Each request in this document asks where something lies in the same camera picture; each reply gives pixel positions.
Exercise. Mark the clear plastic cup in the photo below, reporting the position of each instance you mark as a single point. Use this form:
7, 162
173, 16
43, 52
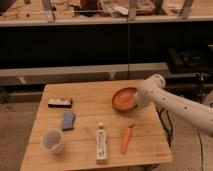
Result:
52, 141

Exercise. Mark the blue sponge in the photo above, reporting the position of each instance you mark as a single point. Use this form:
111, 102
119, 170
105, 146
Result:
68, 121

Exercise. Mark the dark rectangular box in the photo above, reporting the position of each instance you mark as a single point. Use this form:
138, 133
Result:
60, 102

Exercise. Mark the orange carrot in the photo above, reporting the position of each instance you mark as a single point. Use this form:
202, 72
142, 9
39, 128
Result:
126, 138

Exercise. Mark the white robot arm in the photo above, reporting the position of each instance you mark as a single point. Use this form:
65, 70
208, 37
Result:
152, 90

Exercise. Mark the wooden table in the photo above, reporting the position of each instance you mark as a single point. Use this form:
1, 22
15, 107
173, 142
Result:
92, 103

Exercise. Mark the white tube with cap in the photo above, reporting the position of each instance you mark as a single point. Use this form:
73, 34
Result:
101, 144

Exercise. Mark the orange ceramic bowl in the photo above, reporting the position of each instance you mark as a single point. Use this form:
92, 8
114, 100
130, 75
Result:
123, 100

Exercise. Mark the long workbench shelf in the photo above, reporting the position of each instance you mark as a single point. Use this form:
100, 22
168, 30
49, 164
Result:
49, 40

